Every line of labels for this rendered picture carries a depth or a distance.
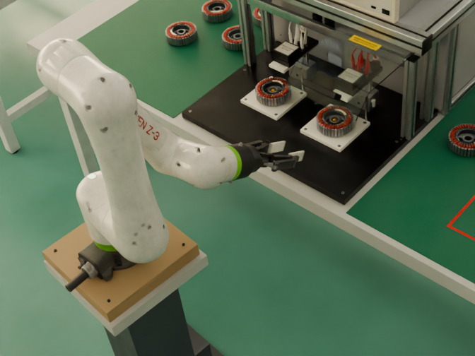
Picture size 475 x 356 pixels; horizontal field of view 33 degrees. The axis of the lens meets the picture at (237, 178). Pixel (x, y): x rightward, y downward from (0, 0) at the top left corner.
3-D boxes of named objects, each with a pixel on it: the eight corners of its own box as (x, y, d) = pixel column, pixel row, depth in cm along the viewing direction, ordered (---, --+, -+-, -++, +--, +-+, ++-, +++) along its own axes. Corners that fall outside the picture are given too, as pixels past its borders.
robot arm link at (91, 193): (114, 266, 201) (95, 215, 188) (82, 233, 210) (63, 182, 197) (155, 239, 206) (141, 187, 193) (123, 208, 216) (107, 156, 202)
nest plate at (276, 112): (276, 121, 246) (276, 117, 245) (240, 102, 254) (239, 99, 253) (307, 95, 253) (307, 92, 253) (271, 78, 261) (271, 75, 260)
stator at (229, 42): (227, 54, 276) (225, 45, 274) (219, 37, 284) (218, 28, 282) (258, 47, 278) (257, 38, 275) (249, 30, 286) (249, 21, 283)
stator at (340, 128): (338, 143, 234) (338, 133, 232) (308, 128, 240) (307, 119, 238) (361, 123, 240) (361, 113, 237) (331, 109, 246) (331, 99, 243)
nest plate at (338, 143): (340, 152, 233) (340, 149, 233) (300, 132, 241) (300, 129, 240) (370, 125, 241) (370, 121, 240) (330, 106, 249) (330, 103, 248)
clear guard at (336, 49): (355, 121, 207) (355, 104, 203) (284, 87, 220) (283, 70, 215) (425, 58, 223) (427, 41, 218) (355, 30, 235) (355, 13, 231)
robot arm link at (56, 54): (43, 87, 163) (82, 42, 164) (15, 61, 171) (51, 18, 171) (96, 128, 178) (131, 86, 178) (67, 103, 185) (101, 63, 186)
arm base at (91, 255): (86, 308, 200) (80, 293, 196) (49, 280, 208) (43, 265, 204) (160, 244, 213) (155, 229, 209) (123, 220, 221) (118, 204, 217)
